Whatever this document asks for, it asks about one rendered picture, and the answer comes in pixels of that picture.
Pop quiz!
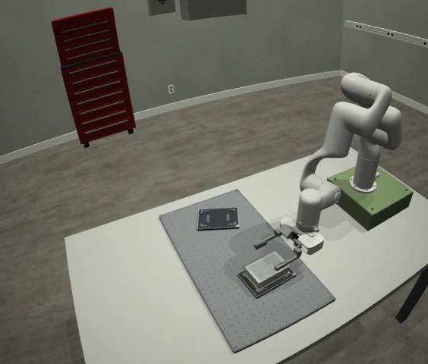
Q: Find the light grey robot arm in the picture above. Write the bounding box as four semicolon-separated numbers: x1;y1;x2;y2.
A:
279;73;402;240

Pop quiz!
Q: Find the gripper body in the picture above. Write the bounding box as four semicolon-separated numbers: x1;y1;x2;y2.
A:
280;213;324;255

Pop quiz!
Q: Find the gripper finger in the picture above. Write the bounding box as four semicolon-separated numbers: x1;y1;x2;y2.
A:
254;228;285;249
275;239;302;271

